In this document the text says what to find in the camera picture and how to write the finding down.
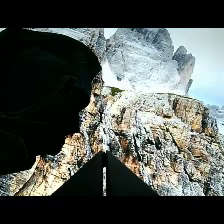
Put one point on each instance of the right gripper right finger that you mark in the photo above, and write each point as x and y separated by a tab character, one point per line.
125	181

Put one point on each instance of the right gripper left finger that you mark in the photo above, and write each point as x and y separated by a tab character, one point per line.
87	181

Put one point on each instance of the black jeans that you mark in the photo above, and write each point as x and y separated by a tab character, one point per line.
40	96

